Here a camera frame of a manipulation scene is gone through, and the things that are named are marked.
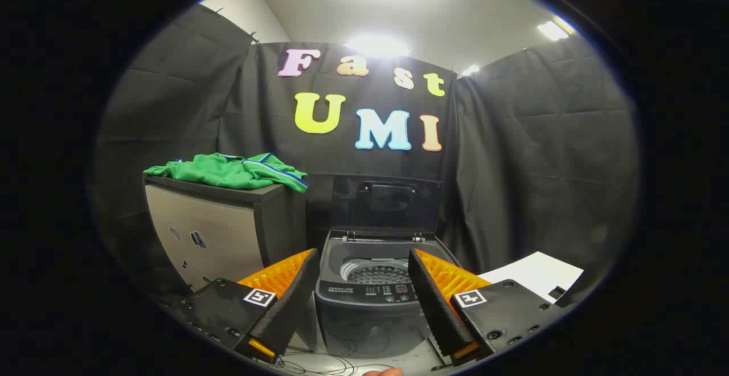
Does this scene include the white flat board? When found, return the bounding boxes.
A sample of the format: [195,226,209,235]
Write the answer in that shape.
[477,251,585,304]

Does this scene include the washing machine lid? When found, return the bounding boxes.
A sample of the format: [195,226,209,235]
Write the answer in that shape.
[323,173,444,238]

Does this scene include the dark grey washing machine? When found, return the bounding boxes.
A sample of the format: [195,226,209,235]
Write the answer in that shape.
[314,225,463,361]

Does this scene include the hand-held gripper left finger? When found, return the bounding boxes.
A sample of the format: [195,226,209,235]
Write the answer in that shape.
[171,248,320,365]

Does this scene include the grey cabinet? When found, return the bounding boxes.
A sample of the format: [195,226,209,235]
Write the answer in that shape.
[141,173,309,295]

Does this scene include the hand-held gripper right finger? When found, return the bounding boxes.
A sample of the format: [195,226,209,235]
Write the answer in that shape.
[407,248,571,366]

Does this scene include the thin black cables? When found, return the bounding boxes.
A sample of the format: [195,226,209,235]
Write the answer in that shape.
[267,346,395,376]

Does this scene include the green polo shirt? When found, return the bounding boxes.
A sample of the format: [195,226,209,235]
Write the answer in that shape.
[142,152,310,194]

